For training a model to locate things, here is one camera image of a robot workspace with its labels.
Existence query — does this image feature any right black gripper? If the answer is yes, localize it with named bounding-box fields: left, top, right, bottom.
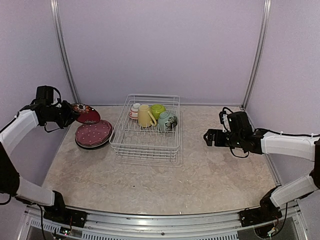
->
left=203, top=128, right=243, bottom=149

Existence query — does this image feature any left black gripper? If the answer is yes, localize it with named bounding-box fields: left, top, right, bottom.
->
left=44, top=99, right=81, bottom=129

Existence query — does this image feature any dark red black plate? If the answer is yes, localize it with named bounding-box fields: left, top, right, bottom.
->
left=75, top=103, right=101, bottom=125

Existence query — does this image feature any pink polka dot plate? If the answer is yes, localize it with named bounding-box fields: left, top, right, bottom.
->
left=75, top=120, right=113, bottom=147

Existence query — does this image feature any black rimmed striped plate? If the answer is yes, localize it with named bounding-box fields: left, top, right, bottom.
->
left=74, top=126, right=113, bottom=150

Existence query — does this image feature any light blue floral bowl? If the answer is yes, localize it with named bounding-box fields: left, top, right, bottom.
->
left=157, top=111, right=178, bottom=132

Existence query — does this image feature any lime green bowl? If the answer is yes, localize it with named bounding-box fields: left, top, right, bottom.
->
left=150, top=104, right=166, bottom=120

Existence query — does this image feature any white red patterned bowl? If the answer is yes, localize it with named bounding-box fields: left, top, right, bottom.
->
left=128, top=103, right=141, bottom=120

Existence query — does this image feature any pale yellow mug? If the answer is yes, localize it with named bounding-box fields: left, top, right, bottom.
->
left=138, top=104, right=157, bottom=128

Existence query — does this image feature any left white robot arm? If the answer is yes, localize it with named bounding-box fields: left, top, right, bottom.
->
left=0, top=100, right=79, bottom=223

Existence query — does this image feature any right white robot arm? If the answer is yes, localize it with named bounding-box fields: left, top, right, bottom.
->
left=203, top=129, right=320, bottom=222

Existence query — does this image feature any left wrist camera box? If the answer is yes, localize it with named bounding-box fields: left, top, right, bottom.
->
left=34, top=85, right=62, bottom=106

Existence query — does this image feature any white wire dish rack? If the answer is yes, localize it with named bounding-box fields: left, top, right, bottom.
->
left=110, top=93, right=181, bottom=161

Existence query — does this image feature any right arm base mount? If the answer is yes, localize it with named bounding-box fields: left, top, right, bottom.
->
left=239, top=207, right=283, bottom=227

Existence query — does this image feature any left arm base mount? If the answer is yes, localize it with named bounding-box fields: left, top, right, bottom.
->
left=43, top=206, right=88, bottom=228

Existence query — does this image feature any left aluminium corner post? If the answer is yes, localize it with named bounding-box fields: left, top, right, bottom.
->
left=49, top=0, right=81, bottom=103

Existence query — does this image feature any aluminium corner post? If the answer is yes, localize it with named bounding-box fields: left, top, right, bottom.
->
left=241, top=0, right=272, bottom=110
left=49, top=0, right=81, bottom=103

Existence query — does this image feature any aluminium front rail frame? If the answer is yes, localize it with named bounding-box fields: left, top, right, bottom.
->
left=15, top=202, right=310, bottom=240

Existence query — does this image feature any right aluminium corner post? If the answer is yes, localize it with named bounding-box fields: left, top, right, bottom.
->
left=241, top=0, right=272, bottom=110

